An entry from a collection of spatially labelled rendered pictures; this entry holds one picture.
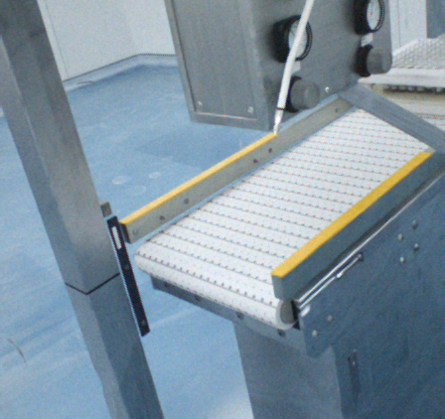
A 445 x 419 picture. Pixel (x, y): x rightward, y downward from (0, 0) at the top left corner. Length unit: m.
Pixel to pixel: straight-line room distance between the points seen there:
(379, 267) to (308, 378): 0.22
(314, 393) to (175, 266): 0.31
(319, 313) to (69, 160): 0.36
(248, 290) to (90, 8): 5.79
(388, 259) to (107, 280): 0.39
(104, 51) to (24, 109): 5.73
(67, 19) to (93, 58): 0.46
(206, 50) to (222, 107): 0.05
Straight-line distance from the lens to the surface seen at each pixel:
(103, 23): 6.47
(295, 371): 0.96
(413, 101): 1.15
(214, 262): 0.76
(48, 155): 0.76
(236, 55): 0.53
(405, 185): 0.84
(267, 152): 1.02
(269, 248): 0.77
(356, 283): 0.79
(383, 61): 0.64
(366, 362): 0.98
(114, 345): 0.90
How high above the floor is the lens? 1.30
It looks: 25 degrees down
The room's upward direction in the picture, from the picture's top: 12 degrees counter-clockwise
